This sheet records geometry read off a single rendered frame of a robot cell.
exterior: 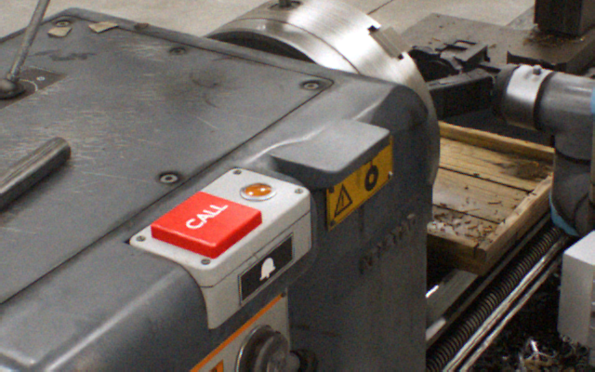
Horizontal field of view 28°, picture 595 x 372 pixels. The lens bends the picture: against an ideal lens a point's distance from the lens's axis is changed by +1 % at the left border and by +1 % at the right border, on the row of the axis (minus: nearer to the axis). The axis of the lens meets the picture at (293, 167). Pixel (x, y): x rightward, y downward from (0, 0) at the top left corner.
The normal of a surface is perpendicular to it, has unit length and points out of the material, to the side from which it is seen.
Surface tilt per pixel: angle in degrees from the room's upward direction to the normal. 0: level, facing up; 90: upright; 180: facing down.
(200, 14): 0
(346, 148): 0
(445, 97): 91
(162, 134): 0
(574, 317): 90
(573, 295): 90
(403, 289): 89
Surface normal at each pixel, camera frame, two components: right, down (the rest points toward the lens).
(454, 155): -0.04, -0.88
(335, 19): 0.19, -0.78
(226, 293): 0.83, 0.24
